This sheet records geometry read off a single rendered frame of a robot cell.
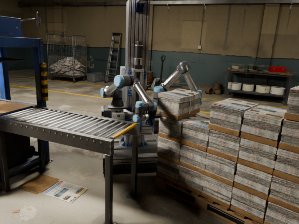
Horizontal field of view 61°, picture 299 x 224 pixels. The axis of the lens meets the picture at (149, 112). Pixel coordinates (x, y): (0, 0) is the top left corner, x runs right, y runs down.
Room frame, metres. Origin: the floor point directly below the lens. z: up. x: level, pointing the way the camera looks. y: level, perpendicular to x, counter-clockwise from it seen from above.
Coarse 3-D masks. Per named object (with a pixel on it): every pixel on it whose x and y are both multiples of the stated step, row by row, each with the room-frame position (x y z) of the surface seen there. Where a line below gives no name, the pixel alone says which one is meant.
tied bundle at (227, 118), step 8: (216, 112) 2.17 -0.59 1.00; (224, 112) 2.12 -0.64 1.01; (232, 112) 2.07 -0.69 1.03; (240, 112) 2.03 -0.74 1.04; (216, 120) 2.16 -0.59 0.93; (224, 120) 2.11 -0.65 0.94; (232, 120) 2.07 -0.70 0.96; (240, 120) 2.02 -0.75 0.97; (232, 128) 2.06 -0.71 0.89; (240, 128) 2.02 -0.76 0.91
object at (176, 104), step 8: (160, 96) 2.58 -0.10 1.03; (168, 96) 2.51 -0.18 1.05; (176, 96) 2.47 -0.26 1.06; (184, 96) 2.49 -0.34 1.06; (160, 104) 2.58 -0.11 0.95; (168, 104) 2.51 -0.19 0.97; (176, 104) 2.44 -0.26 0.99; (184, 104) 2.48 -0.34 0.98; (168, 112) 2.50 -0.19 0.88; (176, 112) 2.44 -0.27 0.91; (184, 112) 2.50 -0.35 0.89
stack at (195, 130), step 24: (168, 120) 2.49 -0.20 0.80; (192, 120) 2.45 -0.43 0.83; (168, 144) 2.48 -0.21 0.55; (216, 144) 2.14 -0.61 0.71; (240, 144) 2.01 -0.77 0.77; (264, 144) 1.89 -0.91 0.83; (168, 168) 2.48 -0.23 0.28; (216, 168) 2.12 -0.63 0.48; (240, 168) 1.99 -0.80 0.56; (168, 192) 2.45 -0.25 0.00; (192, 192) 2.26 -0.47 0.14; (216, 192) 2.11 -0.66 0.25; (240, 192) 1.97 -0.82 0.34; (264, 192) 1.84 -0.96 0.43; (216, 216) 2.08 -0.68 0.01; (240, 216) 1.94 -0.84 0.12; (264, 216) 1.85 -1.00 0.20
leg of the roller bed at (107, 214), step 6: (108, 156) 1.88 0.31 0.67; (108, 162) 1.88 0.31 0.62; (108, 168) 1.88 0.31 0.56; (108, 174) 1.88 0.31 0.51; (108, 180) 1.88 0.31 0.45; (108, 186) 1.88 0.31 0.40; (108, 192) 1.88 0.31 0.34; (108, 198) 1.88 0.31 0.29; (108, 204) 1.87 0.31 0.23; (108, 210) 1.87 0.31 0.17; (108, 216) 1.87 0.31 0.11; (108, 222) 1.87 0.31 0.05
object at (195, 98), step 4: (184, 92) 2.68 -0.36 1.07; (188, 92) 2.68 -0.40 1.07; (192, 92) 2.67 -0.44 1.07; (196, 92) 2.67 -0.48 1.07; (192, 96) 2.57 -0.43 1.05; (196, 96) 2.63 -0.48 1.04; (192, 100) 2.58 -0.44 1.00; (196, 100) 2.63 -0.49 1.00; (192, 104) 2.58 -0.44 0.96; (196, 104) 2.65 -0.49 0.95; (192, 108) 2.60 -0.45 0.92; (196, 108) 2.65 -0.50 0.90
